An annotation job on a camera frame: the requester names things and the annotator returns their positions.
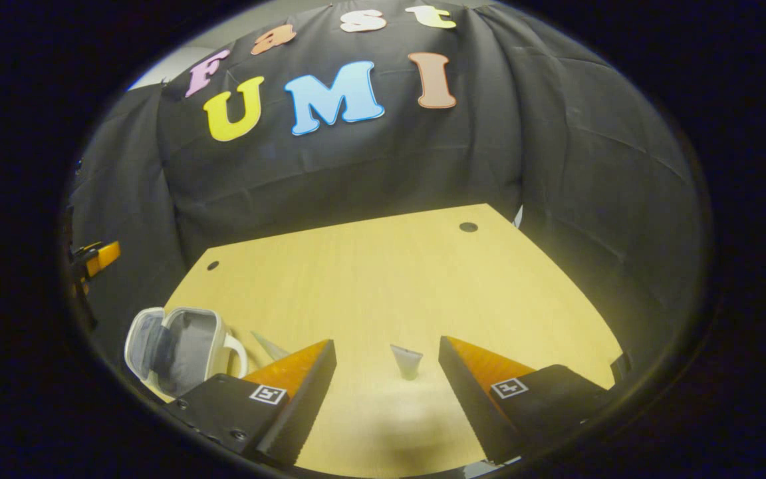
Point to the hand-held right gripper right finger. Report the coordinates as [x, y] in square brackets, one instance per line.
[469, 399]

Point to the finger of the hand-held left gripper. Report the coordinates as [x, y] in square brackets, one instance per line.
[98, 258]

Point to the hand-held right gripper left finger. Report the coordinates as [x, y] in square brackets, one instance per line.
[306, 399]

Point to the white suitcase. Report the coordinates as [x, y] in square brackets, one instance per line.
[187, 349]

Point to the small white green cream tube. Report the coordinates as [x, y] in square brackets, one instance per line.
[407, 360]

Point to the large white green cream tube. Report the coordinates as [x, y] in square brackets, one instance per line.
[268, 346]

